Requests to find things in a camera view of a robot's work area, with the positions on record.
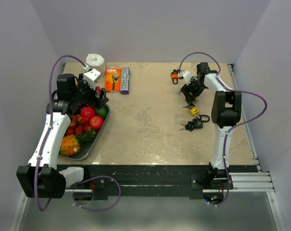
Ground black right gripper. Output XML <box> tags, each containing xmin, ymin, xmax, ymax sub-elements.
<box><xmin>181</xmin><ymin>77</ymin><xmax>206</xmax><ymax>103</ymax></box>

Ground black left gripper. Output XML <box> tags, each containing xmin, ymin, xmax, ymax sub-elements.
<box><xmin>72</xmin><ymin>74</ymin><xmax>109</xmax><ymax>109</ymax></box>

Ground brass padlock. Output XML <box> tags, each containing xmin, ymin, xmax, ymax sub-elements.
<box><xmin>178</xmin><ymin>90</ymin><xmax>186</xmax><ymax>101</ymax></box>

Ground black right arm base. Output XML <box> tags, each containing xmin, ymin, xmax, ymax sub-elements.
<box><xmin>190</xmin><ymin>169</ymin><xmax>233</xmax><ymax>205</ymax></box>

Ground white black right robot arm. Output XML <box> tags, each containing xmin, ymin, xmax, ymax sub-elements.
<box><xmin>178</xmin><ymin>63</ymin><xmax>242</xmax><ymax>189</ymax></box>

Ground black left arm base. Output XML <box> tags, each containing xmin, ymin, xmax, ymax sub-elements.
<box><xmin>73</xmin><ymin>166</ymin><xmax>112</xmax><ymax>201</ymax></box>

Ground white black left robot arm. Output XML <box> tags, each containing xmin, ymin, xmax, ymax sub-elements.
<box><xmin>16</xmin><ymin>69</ymin><xmax>108</xmax><ymax>199</ymax></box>

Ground yellow padlock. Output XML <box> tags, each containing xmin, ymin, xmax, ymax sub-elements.
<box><xmin>184</xmin><ymin>103</ymin><xmax>199</xmax><ymax>117</ymax></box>

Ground green lime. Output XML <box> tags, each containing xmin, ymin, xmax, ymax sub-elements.
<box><xmin>94</xmin><ymin>105</ymin><xmax>109</xmax><ymax>119</ymax></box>

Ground orange razor box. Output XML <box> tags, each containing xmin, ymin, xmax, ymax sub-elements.
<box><xmin>105</xmin><ymin>68</ymin><xmax>122</xmax><ymax>92</ymax></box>

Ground red apple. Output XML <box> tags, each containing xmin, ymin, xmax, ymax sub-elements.
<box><xmin>89</xmin><ymin>115</ymin><xmax>104</xmax><ymax>131</ymax></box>

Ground black padlock with keys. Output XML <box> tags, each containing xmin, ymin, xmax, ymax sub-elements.
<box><xmin>179</xmin><ymin>115</ymin><xmax>210</xmax><ymax>137</ymax></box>

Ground orange padlock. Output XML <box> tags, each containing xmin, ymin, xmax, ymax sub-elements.
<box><xmin>171</xmin><ymin>69</ymin><xmax>179</xmax><ymax>85</ymax></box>

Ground white toilet paper roll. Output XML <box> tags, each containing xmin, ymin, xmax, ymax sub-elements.
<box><xmin>86</xmin><ymin>53</ymin><xmax>106</xmax><ymax>77</ymax></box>

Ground red strawberries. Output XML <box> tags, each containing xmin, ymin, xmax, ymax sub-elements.
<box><xmin>66</xmin><ymin>115</ymin><xmax>91</xmax><ymax>136</ymax></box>

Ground green leaves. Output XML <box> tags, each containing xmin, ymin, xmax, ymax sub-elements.
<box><xmin>76</xmin><ymin>130</ymin><xmax>96</xmax><ymax>145</ymax></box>

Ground dark grey fruit tray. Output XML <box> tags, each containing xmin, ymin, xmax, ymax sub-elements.
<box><xmin>59</xmin><ymin>104</ymin><xmax>110</xmax><ymax>161</ymax></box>

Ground orange spiky fruit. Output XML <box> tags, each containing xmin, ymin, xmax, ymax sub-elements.
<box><xmin>59</xmin><ymin>135</ymin><xmax>81</xmax><ymax>157</ymax></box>

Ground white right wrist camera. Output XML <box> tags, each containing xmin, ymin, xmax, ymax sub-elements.
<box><xmin>178</xmin><ymin>71</ymin><xmax>192</xmax><ymax>85</ymax></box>

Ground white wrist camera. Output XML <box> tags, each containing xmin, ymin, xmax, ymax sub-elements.
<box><xmin>83</xmin><ymin>69</ymin><xmax>101</xmax><ymax>85</ymax></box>
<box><xmin>178</xmin><ymin>71</ymin><xmax>192</xmax><ymax>85</ymax></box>

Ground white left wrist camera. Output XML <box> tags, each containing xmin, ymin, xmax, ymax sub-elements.
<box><xmin>83</xmin><ymin>69</ymin><xmax>101</xmax><ymax>85</ymax></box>

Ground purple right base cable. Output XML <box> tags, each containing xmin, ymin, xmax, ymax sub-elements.
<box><xmin>207</xmin><ymin>168</ymin><xmax>232</xmax><ymax>207</ymax></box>

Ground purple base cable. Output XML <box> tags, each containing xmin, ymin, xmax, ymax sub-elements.
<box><xmin>207</xmin><ymin>168</ymin><xmax>232</xmax><ymax>207</ymax></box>
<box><xmin>72</xmin><ymin>175</ymin><xmax>122</xmax><ymax>212</ymax></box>

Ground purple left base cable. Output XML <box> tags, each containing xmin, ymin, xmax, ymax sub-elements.
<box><xmin>72</xmin><ymin>175</ymin><xmax>122</xmax><ymax>212</ymax></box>

